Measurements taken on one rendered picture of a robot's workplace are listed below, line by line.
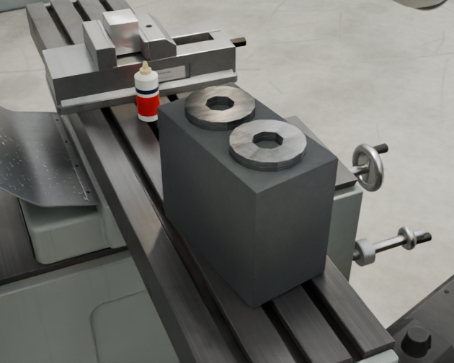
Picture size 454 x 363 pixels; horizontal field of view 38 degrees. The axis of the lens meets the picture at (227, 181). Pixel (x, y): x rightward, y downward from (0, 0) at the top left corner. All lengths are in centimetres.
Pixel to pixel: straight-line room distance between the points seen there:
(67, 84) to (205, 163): 48
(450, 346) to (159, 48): 74
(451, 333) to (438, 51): 250
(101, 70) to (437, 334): 76
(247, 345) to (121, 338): 63
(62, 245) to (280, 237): 51
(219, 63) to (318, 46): 232
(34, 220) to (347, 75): 236
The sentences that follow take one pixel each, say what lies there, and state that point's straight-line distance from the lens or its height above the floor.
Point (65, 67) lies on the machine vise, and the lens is 125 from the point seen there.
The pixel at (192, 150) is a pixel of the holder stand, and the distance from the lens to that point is 81.
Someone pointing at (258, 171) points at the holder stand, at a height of 111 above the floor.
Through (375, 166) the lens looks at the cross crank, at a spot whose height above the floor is 66.
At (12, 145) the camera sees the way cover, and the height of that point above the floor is 89.
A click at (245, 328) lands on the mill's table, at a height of 93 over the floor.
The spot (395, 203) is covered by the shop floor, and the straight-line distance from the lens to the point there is 253.
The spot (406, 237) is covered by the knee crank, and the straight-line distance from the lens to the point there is 159.
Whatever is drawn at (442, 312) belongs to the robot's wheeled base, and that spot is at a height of 59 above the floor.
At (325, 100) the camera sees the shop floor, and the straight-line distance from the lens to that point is 310.
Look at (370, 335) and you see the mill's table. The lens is 84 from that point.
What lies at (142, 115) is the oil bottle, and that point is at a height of 94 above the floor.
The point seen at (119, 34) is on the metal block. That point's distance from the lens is 123.
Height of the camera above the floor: 156
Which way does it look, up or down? 37 degrees down
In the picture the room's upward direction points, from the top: straight up
